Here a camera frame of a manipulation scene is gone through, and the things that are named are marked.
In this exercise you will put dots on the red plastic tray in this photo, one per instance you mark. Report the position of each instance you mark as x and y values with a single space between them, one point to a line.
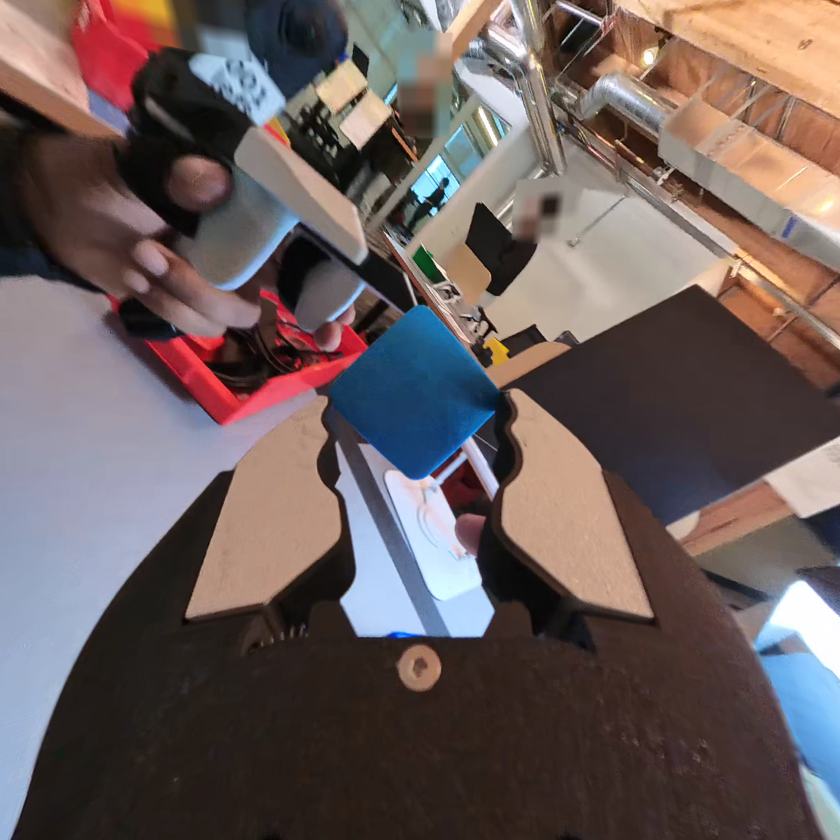
262 400

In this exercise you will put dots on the white flip chart board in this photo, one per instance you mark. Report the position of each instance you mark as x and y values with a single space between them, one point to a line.
341 85
366 118

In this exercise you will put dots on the blue black eraser block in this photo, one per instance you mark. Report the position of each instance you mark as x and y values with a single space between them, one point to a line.
413 394

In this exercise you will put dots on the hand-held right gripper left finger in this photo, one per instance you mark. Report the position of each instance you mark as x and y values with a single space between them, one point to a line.
275 525

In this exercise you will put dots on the green plastic box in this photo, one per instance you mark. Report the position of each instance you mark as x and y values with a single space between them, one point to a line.
425 261

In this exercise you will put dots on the white paper sign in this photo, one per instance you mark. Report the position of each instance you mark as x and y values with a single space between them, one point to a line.
807 485

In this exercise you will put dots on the wooden top desk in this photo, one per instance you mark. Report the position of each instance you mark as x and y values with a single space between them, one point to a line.
426 289

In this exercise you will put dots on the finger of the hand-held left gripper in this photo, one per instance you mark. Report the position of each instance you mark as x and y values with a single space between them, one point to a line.
302 190
380 282

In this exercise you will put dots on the black and beige panel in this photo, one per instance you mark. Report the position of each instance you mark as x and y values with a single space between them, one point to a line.
492 249

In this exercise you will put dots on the yellow tool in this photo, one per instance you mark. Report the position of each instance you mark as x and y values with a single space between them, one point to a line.
495 349

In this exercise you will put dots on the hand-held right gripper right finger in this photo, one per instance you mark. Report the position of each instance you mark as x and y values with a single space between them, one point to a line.
564 525

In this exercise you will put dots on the person's left hand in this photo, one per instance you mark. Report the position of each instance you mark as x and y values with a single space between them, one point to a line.
85 216

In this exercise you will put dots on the black panel on white stand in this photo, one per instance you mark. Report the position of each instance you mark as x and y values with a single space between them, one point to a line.
656 394

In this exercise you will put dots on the silver rectangular air duct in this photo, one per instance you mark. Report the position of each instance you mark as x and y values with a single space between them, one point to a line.
741 170

